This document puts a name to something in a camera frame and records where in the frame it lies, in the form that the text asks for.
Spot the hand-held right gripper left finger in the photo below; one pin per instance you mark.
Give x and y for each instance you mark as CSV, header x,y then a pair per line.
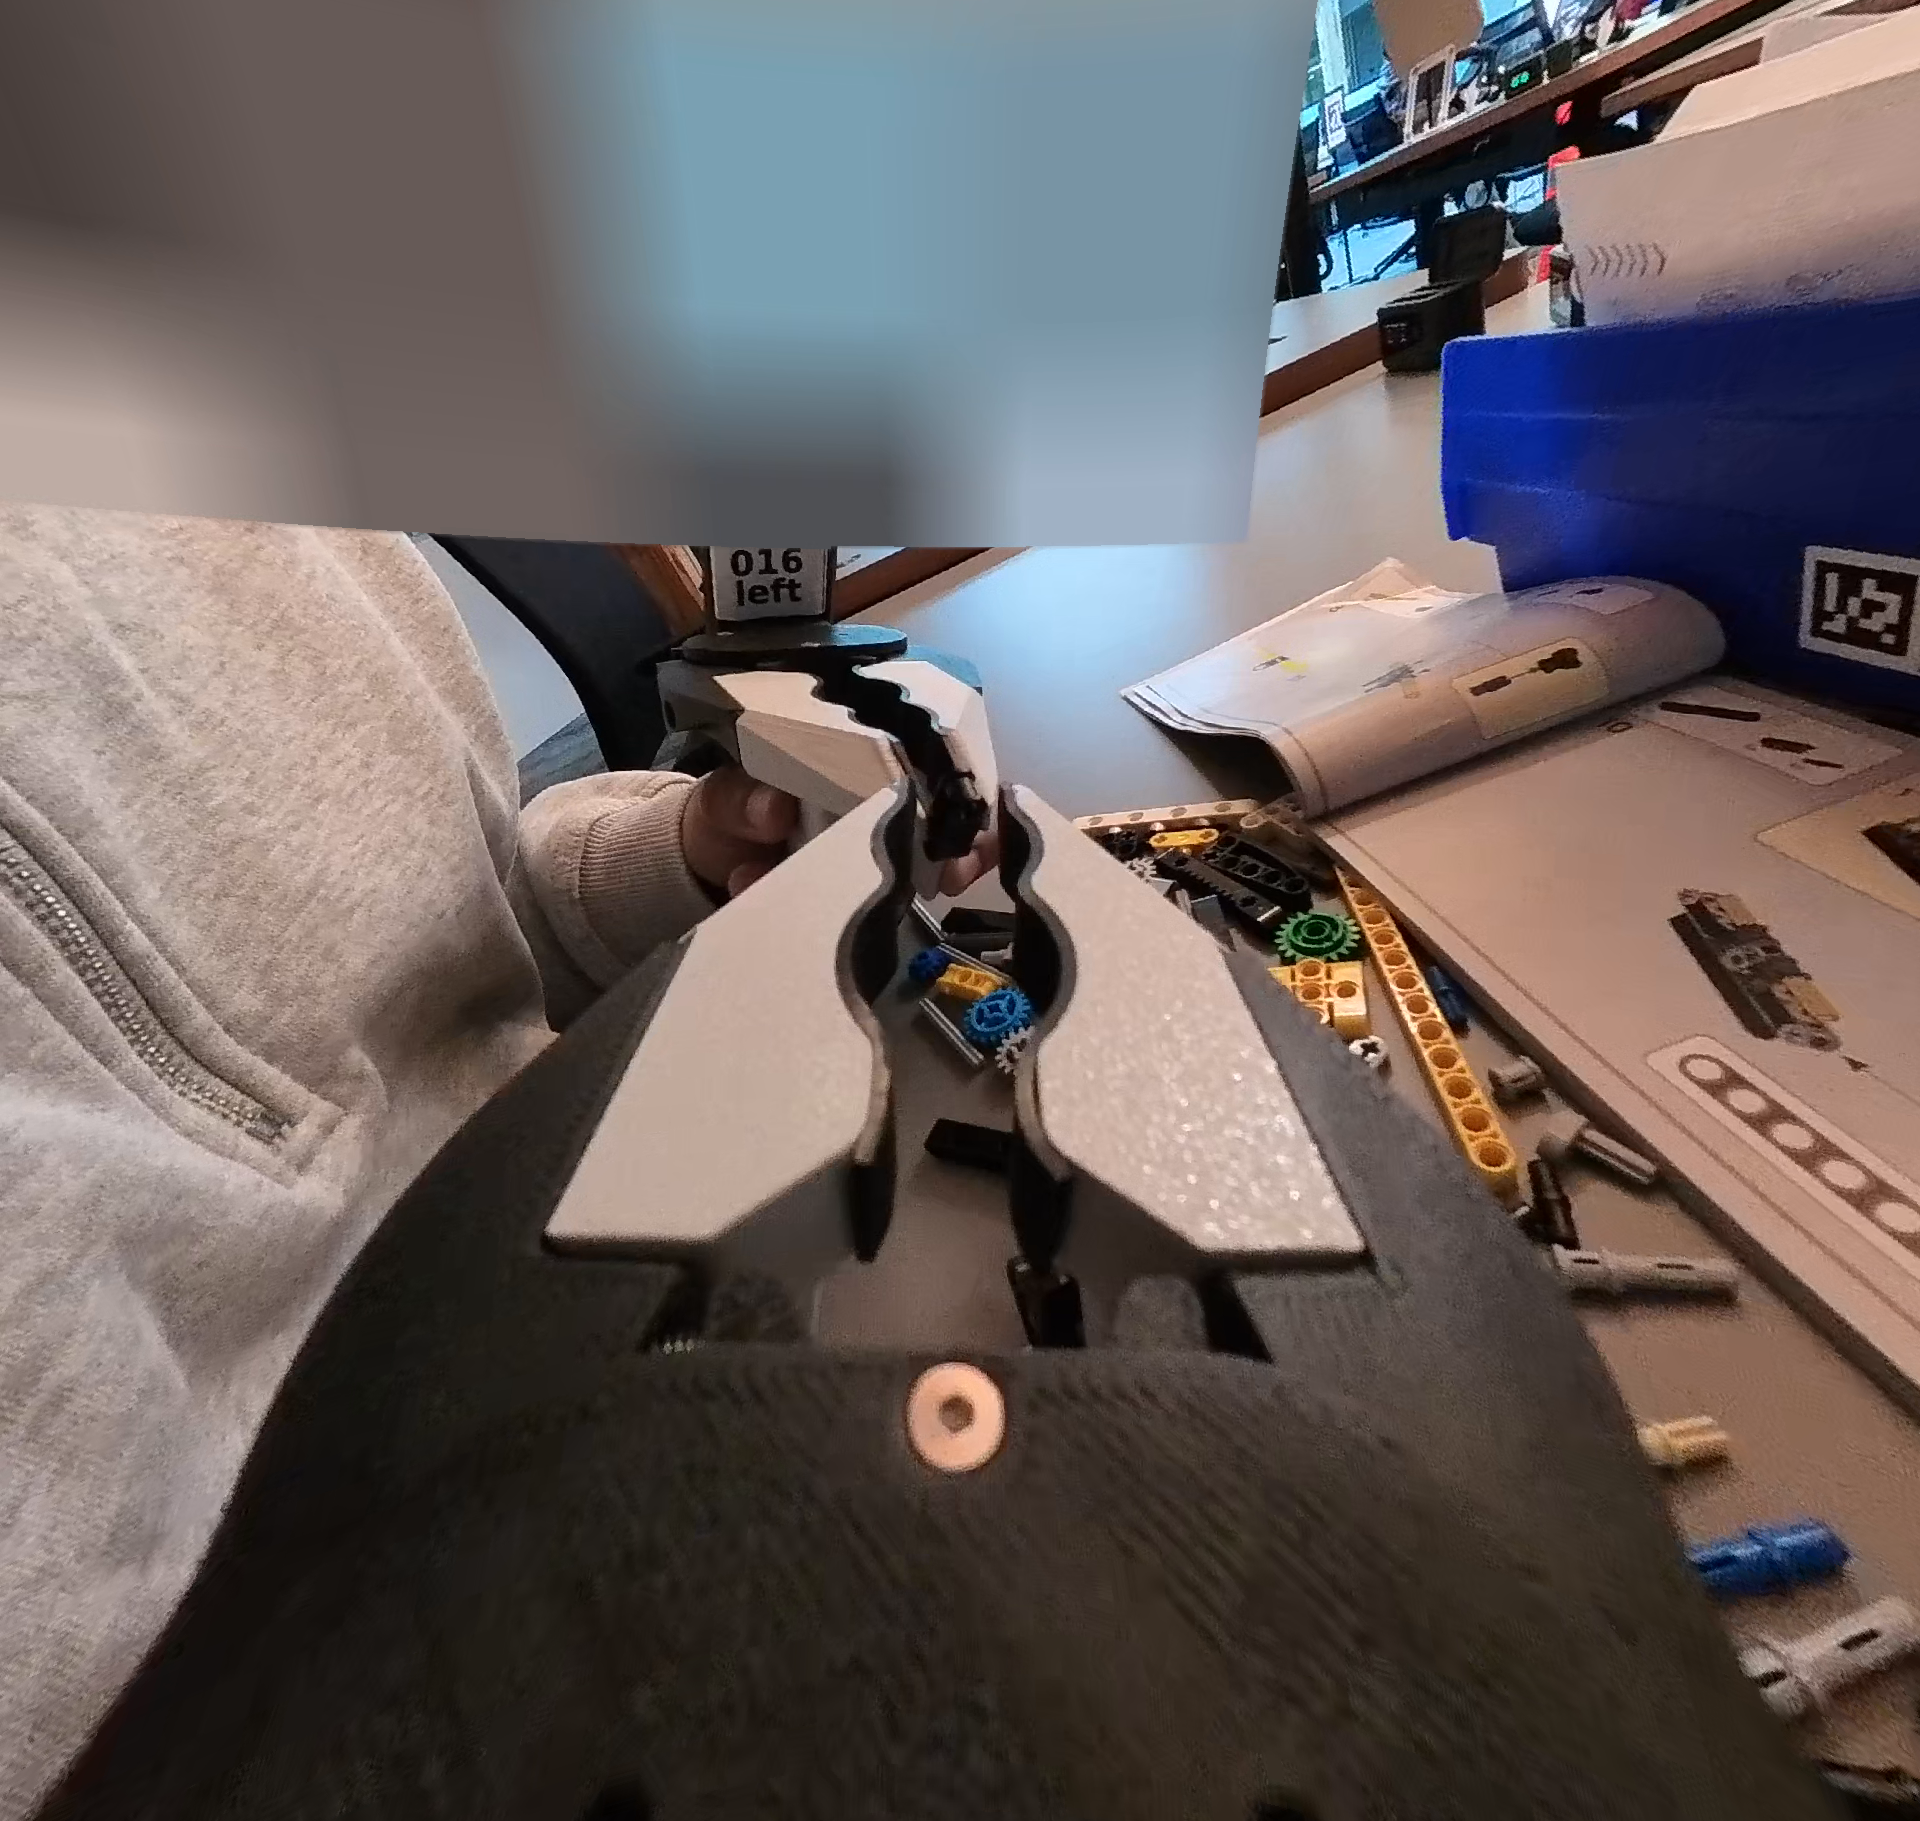
x,y
721,1086

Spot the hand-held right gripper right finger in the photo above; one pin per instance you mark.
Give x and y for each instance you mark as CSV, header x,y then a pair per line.
x,y
1184,1102

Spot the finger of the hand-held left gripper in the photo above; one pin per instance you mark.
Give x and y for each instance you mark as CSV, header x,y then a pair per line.
x,y
794,740
967,718

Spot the black lego assembly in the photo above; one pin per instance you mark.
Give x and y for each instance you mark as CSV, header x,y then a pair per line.
x,y
956,819

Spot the person's left forearm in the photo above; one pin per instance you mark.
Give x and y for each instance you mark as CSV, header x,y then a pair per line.
x,y
616,875

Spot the short yellow lego beam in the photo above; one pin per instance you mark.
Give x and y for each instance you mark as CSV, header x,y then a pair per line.
x,y
1323,995

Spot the blue lego gear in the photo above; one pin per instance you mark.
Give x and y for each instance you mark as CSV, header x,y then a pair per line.
x,y
998,1017

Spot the green lego gear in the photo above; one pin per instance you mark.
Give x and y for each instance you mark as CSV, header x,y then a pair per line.
x,y
1320,939

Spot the short black lego beam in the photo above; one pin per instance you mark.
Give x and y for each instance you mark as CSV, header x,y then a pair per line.
x,y
967,1140

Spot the pile of black lego pieces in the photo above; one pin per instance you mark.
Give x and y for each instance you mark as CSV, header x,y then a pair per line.
x,y
1230,885

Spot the long white lego beam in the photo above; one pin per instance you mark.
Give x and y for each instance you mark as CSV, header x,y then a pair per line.
x,y
1170,814

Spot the yellow lego connector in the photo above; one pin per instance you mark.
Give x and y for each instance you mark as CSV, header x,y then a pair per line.
x,y
1182,840

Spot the long yellow lego beam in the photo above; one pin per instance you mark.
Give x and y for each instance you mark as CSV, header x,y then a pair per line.
x,y
1424,1026

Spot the small yellow blue lego piece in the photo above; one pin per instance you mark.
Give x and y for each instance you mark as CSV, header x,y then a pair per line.
x,y
961,975

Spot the white T-shaped lego beam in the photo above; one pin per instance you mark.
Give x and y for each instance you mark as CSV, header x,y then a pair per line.
x,y
1279,819

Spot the small grey lego pin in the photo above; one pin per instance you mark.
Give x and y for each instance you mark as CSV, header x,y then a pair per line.
x,y
1515,1077

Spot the black lego pin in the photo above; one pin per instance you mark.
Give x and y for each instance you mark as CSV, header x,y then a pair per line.
x,y
1550,1201

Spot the long grey lego axle pin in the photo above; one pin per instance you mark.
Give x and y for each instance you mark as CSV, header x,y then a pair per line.
x,y
1642,1270

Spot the lego instruction booklet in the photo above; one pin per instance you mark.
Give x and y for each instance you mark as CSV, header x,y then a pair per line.
x,y
1619,863

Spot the tan lego pin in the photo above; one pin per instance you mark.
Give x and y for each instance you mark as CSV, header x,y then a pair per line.
x,y
1682,1442

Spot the blue lego pin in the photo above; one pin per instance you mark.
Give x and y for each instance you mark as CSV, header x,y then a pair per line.
x,y
1768,1559

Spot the grey lego connector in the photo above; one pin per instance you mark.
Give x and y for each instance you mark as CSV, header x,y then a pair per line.
x,y
1822,1660

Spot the person's left hand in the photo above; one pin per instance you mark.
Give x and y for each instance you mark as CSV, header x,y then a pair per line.
x,y
744,830

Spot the dark office chair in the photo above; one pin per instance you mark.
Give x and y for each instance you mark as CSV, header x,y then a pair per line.
x,y
587,635

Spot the person's grey hoodie torso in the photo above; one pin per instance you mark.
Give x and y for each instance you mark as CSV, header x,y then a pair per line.
x,y
210,1042

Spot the black electronic device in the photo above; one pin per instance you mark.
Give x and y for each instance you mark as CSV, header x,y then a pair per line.
x,y
1424,328

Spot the blue plastic bin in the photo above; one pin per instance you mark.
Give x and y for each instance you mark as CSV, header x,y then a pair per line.
x,y
1636,457

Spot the wooden background desk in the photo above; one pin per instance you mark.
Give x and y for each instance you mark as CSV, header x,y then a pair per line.
x,y
1693,31

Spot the black camera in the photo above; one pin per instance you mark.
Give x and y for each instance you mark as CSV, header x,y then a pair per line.
x,y
1466,248

